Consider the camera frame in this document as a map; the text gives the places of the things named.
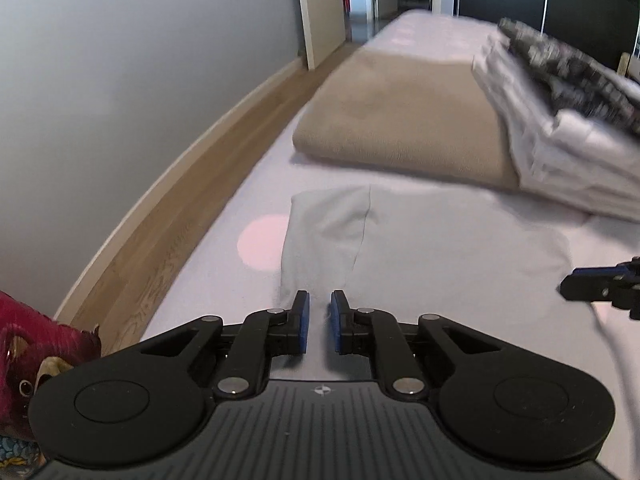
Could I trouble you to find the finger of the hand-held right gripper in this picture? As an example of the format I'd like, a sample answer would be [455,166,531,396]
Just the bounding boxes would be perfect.
[560,256,640,321]

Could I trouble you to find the stack of white folded towels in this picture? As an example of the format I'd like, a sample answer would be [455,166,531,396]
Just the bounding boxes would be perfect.
[472,35,640,224]

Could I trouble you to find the lilac pink-dotted blanket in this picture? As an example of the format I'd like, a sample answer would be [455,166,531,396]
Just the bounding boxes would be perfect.
[142,10,640,480]

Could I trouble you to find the grey shirt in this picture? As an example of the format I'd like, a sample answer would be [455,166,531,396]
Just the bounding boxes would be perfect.
[279,185,601,383]

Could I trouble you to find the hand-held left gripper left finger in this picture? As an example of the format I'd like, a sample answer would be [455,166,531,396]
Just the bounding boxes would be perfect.
[140,289,311,399]

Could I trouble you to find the dark floral garment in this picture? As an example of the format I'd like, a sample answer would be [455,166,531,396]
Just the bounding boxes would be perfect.
[497,17,640,137]

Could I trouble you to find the red plush toy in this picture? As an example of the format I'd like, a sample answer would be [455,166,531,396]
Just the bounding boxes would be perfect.
[0,290,102,442]

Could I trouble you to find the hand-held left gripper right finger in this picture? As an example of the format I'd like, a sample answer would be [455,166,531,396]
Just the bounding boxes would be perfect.
[329,289,502,398]

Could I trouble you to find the folded beige blanket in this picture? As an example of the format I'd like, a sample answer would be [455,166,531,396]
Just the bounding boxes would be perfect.
[291,50,522,192]

